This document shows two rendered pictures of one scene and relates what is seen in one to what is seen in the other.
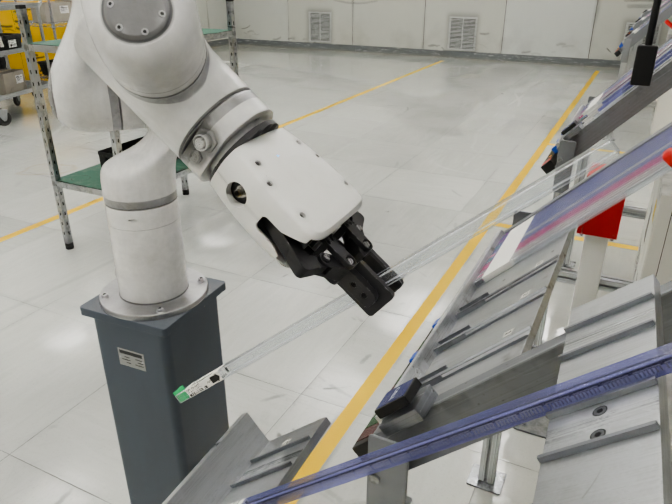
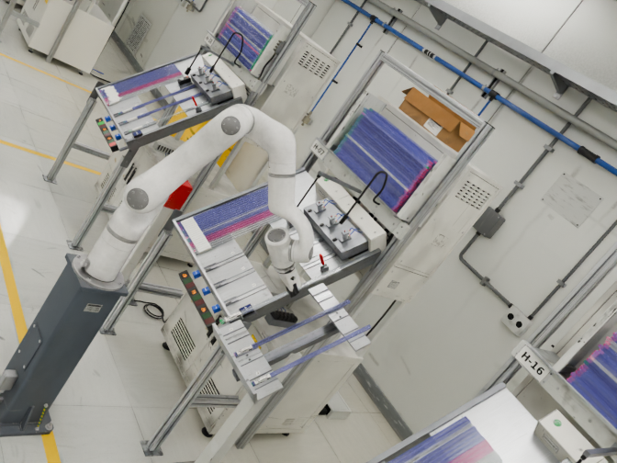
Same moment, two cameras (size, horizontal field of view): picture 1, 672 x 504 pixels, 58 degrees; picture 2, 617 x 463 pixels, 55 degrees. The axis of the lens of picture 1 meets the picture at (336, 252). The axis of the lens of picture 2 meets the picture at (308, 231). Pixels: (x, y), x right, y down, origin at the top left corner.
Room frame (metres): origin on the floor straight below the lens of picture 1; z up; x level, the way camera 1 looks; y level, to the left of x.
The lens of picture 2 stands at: (-0.04, 1.98, 1.83)
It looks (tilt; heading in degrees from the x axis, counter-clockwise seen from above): 16 degrees down; 286
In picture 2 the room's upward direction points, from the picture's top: 36 degrees clockwise
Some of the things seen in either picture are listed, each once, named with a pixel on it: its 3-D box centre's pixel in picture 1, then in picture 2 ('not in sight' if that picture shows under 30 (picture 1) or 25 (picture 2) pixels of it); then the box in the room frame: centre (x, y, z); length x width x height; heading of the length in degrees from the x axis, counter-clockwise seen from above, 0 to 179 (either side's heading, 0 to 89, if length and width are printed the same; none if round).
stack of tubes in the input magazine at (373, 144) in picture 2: not in sight; (387, 160); (0.60, -0.64, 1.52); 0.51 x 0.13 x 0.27; 153
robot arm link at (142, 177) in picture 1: (151, 125); (142, 202); (0.98, 0.30, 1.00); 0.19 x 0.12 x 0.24; 113
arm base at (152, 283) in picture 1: (148, 247); (110, 253); (0.97, 0.33, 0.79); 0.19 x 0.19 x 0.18
